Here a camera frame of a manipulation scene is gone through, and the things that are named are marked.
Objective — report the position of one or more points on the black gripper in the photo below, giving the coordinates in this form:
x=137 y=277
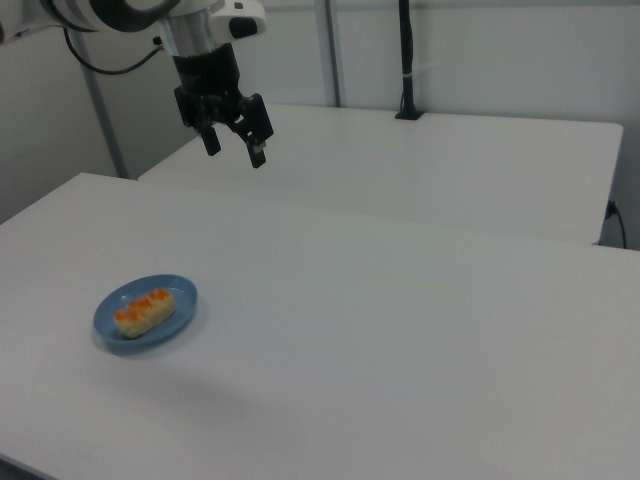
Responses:
x=207 y=75

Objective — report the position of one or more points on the black camera stand pole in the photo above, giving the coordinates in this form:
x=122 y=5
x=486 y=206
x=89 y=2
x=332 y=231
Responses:
x=407 y=60

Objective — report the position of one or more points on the grey partition post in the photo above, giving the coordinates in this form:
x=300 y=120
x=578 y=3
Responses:
x=107 y=130

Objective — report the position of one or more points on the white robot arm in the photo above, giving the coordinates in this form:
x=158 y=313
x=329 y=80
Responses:
x=190 y=25

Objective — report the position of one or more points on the orange topped bread piece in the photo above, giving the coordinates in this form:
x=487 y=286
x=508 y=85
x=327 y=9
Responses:
x=145 y=315

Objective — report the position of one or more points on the white side table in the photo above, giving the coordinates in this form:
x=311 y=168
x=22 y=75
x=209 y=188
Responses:
x=400 y=165

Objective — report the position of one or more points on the blue round plate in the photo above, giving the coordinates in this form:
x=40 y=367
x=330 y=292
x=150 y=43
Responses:
x=112 y=340

